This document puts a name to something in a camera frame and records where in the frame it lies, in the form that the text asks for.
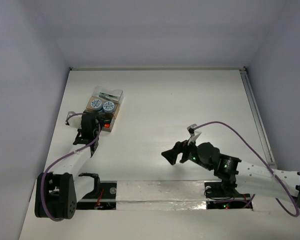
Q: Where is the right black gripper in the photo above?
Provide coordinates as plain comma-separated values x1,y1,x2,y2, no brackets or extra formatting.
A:
161,135,213,171

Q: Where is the blue white round jar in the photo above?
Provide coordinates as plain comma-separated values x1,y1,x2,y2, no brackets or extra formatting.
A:
88,98,103,112

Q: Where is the clear green pen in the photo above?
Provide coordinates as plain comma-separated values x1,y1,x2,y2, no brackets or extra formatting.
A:
99,92,119,99

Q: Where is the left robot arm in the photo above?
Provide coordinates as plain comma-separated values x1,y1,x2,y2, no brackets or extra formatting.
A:
34,110,112,222

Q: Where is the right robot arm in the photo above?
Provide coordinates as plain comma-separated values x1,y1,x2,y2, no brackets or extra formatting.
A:
161,140,300,209

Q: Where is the smoky grey plastic tray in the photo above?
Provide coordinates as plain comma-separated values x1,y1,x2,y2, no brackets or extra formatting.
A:
83,109,116,133

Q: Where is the clear plastic tray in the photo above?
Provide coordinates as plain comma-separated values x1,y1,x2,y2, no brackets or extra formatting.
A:
92,86,124,104

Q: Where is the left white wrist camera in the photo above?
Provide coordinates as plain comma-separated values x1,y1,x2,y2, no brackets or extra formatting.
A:
65,111,83,129

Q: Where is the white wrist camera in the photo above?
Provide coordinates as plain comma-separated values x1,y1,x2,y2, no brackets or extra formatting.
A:
65,111,83,129
187,124,202,146

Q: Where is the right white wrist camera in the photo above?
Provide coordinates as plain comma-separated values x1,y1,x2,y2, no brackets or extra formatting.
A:
187,124,202,146

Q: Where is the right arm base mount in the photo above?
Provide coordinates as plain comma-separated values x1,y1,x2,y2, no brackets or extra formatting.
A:
204,181,253,210

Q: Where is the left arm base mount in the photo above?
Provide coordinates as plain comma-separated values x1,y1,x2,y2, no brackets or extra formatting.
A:
76,172,117,211

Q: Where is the aluminium side rail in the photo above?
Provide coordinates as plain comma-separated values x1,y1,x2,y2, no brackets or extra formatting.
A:
239,68,278,169

